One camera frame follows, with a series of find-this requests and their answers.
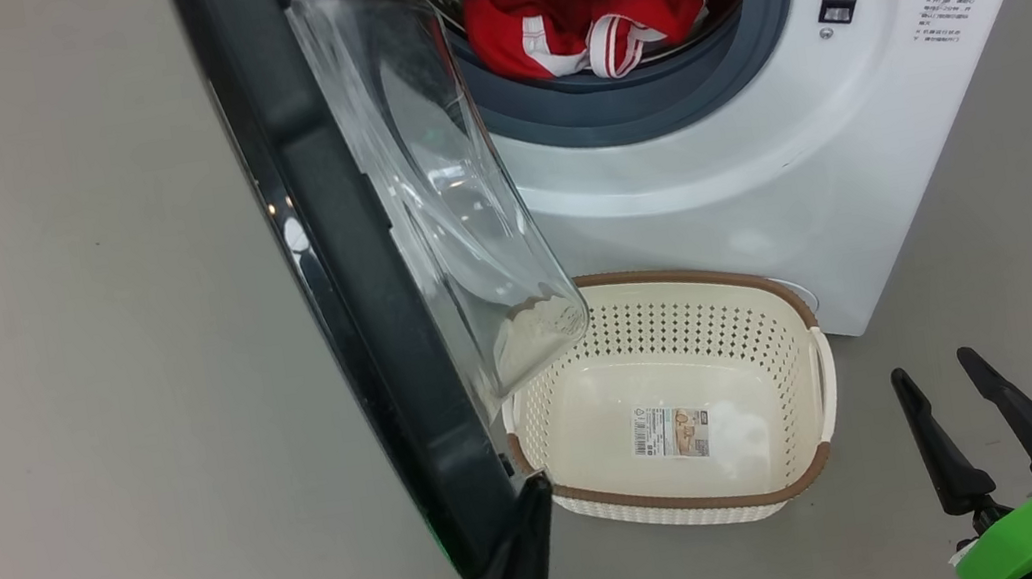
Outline white front-load washing machine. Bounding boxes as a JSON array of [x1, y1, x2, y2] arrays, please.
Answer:
[[273, 0, 1032, 412]]

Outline round washing machine door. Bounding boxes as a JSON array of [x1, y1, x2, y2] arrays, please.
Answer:
[[167, 0, 626, 579]]

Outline cream perforated laundry basket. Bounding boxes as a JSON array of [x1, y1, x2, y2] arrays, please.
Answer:
[[484, 242, 856, 554]]

